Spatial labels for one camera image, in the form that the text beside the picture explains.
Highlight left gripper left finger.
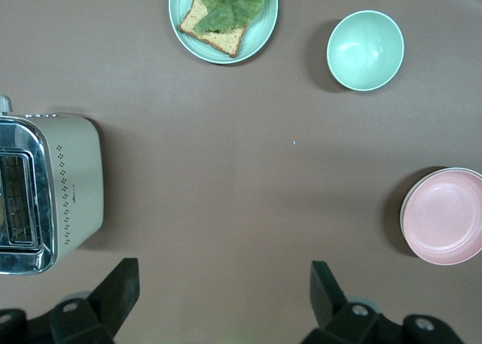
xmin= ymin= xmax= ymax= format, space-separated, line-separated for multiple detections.
xmin=0 ymin=257 xmax=141 ymax=344

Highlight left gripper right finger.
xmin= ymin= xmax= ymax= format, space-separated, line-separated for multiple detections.
xmin=300 ymin=260 xmax=466 ymax=344

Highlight pink plate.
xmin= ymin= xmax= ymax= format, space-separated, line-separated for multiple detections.
xmin=401 ymin=169 xmax=482 ymax=265

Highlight beige chrome toaster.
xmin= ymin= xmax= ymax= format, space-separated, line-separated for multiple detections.
xmin=0 ymin=94 xmax=105 ymax=276

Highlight brown table mat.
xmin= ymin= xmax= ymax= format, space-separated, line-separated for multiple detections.
xmin=0 ymin=0 xmax=482 ymax=344

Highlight green bowl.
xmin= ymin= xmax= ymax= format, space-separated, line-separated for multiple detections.
xmin=325 ymin=10 xmax=405 ymax=93

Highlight green plate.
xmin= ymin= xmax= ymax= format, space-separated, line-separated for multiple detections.
xmin=168 ymin=0 xmax=279 ymax=65

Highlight brown bread slice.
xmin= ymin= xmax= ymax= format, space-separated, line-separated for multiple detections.
xmin=178 ymin=0 xmax=249 ymax=58

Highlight green lettuce leaf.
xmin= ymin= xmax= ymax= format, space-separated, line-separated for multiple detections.
xmin=194 ymin=0 xmax=267 ymax=35

